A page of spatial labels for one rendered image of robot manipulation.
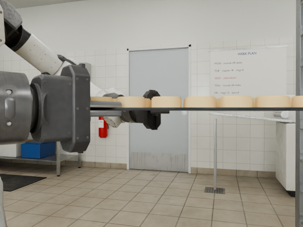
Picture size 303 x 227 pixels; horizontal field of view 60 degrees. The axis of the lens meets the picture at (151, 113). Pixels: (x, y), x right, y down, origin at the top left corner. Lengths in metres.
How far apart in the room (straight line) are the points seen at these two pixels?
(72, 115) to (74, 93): 0.03
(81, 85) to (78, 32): 4.79
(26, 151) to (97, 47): 2.13
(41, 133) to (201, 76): 4.03
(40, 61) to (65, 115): 0.70
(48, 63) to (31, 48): 0.07
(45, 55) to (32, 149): 3.76
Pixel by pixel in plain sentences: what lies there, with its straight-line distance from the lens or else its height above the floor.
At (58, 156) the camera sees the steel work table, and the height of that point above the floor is 0.32.
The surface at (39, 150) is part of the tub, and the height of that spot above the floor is 0.37.
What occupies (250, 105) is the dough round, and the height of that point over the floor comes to 1.01.
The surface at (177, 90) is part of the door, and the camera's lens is 4.36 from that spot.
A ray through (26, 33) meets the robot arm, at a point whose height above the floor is 1.27.
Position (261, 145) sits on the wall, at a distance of 4.32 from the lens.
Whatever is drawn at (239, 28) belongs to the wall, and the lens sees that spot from 4.45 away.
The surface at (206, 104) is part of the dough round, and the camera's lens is 0.42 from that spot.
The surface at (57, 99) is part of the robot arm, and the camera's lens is 0.35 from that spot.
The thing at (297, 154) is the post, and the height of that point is 0.87.
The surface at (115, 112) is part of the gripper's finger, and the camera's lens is 0.40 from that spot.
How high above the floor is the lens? 1.00
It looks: level
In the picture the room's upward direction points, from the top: straight up
